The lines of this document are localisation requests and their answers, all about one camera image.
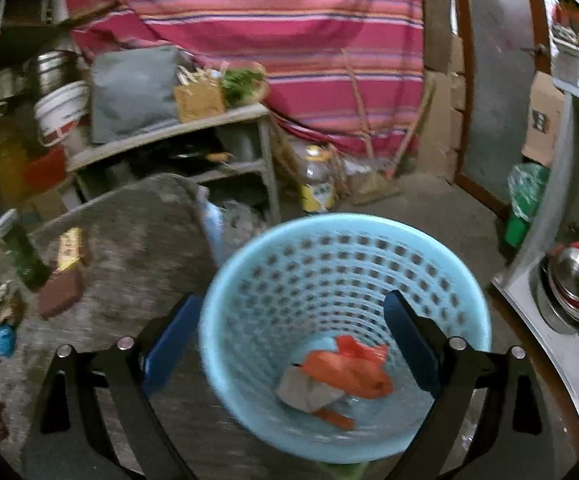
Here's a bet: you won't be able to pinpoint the crumpled grey paper wrapper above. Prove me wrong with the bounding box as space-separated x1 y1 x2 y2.
276 365 346 413

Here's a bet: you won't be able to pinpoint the yellow oil bottle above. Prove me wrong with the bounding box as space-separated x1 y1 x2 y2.
300 145 336 214

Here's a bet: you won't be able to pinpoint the grey fuzzy table cloth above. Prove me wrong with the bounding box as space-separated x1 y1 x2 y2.
0 173 331 480

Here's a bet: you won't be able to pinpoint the red plastic basin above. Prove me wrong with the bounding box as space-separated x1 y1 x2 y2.
23 145 67 193

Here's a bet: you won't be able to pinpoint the steel cooking pot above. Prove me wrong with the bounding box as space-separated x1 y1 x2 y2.
27 50 81 99

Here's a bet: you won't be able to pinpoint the blue plastic wrapper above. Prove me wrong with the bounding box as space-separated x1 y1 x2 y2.
0 324 16 358

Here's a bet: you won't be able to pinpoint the wooden shelf unit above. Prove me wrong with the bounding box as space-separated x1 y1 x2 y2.
66 104 281 226

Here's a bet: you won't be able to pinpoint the green leafy vegetables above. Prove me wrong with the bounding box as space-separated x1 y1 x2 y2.
219 62 270 108

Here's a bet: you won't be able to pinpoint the pink striped curtain cloth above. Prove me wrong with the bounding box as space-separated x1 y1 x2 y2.
66 0 424 157

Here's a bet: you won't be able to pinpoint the light blue plastic basket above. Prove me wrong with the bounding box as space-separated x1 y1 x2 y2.
200 214 492 464

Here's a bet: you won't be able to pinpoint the green glass jar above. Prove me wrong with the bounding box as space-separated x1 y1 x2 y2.
0 208 51 292

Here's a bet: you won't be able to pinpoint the straw broom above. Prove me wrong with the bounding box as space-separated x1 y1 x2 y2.
340 49 436 205

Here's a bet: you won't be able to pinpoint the grey door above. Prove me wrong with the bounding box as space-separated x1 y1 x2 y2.
455 0 549 216

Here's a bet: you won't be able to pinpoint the red yellow carton box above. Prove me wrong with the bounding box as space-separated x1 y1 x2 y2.
37 226 92 321

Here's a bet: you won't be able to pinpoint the green trash bin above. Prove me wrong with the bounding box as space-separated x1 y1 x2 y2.
504 162 550 249

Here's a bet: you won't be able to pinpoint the white plastic bucket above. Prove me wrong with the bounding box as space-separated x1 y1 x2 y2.
34 80 91 148

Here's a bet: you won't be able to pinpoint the cardboard box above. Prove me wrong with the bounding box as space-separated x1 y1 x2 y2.
521 72 565 167

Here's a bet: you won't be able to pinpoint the orange plastic bag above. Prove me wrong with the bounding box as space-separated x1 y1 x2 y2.
299 335 393 400

